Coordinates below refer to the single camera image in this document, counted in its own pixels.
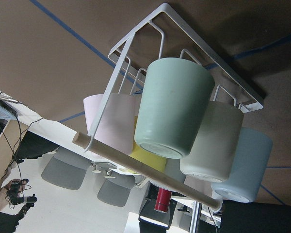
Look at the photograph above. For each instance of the green cup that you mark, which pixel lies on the green cup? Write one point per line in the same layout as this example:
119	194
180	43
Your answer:
174	99

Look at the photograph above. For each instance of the pink cup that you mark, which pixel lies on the pink cup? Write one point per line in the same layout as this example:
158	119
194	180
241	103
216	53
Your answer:
116	128

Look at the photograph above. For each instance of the white wire cup rack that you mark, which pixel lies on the white wire cup rack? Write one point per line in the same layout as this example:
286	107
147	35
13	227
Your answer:
118	55

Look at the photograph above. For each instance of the blue cup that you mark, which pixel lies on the blue cup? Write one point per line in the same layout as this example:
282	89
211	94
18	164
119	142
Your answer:
250	161

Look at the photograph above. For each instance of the beige cup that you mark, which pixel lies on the beige cup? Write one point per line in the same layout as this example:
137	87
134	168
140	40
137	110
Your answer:
213	151

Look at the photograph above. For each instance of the yellow cup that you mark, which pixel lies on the yellow cup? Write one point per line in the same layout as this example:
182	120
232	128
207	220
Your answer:
148	158

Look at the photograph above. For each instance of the seated person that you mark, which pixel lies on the seated person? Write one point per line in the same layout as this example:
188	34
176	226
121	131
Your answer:
11	195

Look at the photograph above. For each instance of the red bottle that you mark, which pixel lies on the red bottle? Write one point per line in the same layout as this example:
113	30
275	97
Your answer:
163	200

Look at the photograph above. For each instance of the grey office chair two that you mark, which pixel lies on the grey office chair two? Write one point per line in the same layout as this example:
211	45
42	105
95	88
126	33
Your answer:
115	191

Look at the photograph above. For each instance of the grey office chair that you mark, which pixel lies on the grey office chair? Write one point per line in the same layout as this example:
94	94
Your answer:
66	169

